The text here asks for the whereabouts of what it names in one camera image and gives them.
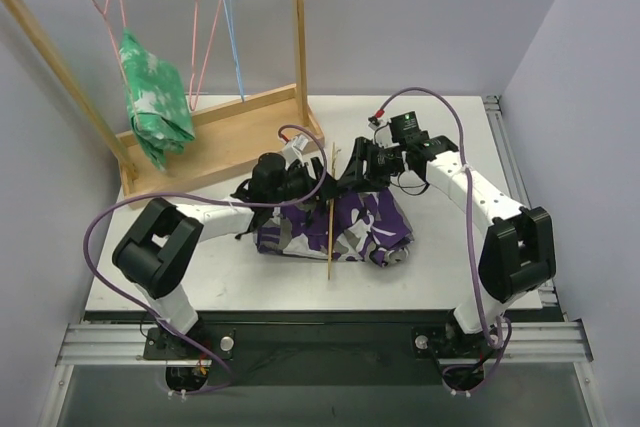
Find wooden clothes rack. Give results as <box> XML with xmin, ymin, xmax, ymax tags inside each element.
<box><xmin>1</xmin><ymin>0</ymin><xmax>324</xmax><ymax>199</ymax></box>

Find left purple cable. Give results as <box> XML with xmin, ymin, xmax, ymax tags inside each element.
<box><xmin>82</xmin><ymin>124</ymin><xmax>326</xmax><ymax>394</ymax></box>

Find blue wire hanger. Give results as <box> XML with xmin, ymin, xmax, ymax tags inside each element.
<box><xmin>222</xmin><ymin>0</ymin><xmax>245</xmax><ymax>102</ymax></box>

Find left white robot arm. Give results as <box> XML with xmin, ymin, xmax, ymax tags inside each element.
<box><xmin>112</xmin><ymin>153</ymin><xmax>327</xmax><ymax>358</ymax></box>

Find green patterned garment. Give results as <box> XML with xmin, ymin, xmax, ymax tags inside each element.
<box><xmin>119</xmin><ymin>29</ymin><xmax>195</xmax><ymax>172</ymax></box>

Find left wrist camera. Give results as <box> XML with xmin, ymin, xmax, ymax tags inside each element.
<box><xmin>281</xmin><ymin>134</ymin><xmax>309</xmax><ymax>165</ymax></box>

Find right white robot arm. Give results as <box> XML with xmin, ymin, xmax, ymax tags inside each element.
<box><xmin>339</xmin><ymin>134</ymin><xmax>556</xmax><ymax>355</ymax></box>

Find left pink wire hanger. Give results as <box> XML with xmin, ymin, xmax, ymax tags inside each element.
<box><xmin>75</xmin><ymin>0</ymin><xmax>151</xmax><ymax>118</ymax></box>

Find pink wire hanger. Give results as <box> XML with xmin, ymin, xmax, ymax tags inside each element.
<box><xmin>179</xmin><ymin>0</ymin><xmax>229</xmax><ymax>112</ymax></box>
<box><xmin>75</xmin><ymin>0</ymin><xmax>151</xmax><ymax>118</ymax></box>

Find purple camouflage trousers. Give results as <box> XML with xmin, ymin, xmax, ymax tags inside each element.
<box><xmin>251</xmin><ymin>189</ymin><xmax>414</xmax><ymax>267</ymax></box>

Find right pink wire hanger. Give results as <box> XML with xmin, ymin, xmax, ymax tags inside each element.
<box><xmin>179</xmin><ymin>0</ymin><xmax>229</xmax><ymax>112</ymax></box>

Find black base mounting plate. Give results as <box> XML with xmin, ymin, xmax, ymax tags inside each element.
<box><xmin>143</xmin><ymin>310</ymin><xmax>504</xmax><ymax>394</ymax></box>

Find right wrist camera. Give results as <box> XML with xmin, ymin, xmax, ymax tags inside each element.
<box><xmin>389</xmin><ymin>111</ymin><xmax>429</xmax><ymax>145</ymax></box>

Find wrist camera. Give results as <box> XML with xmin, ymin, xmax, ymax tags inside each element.
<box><xmin>281</xmin><ymin>134</ymin><xmax>309</xmax><ymax>165</ymax></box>
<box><xmin>389</xmin><ymin>111</ymin><xmax>429</xmax><ymax>145</ymax></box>

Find yellow plastic hanger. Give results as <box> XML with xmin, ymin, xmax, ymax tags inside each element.
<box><xmin>327</xmin><ymin>142</ymin><xmax>340</xmax><ymax>281</ymax></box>

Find aluminium frame rail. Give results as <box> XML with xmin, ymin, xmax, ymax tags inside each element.
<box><xmin>39</xmin><ymin>94</ymin><xmax>601</xmax><ymax>427</ymax></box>

